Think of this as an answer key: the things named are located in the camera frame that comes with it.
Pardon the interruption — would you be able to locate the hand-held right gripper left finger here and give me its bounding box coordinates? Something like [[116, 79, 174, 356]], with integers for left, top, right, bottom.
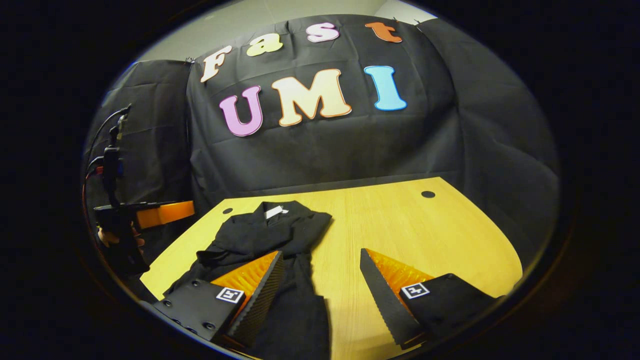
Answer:
[[151, 250, 286, 349]]

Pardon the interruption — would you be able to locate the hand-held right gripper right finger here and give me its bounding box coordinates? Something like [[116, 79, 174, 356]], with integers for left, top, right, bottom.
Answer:
[[359, 248, 503, 351]]

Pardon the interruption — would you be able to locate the black shirt with white label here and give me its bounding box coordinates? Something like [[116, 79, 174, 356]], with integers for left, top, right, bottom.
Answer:
[[162, 200, 335, 360]]

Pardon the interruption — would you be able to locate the black backdrop cloth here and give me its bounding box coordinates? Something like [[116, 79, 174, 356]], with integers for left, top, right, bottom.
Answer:
[[82, 14, 561, 281]]

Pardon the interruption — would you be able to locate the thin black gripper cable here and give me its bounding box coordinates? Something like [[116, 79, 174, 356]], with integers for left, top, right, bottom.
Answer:
[[82, 106, 131, 211]]

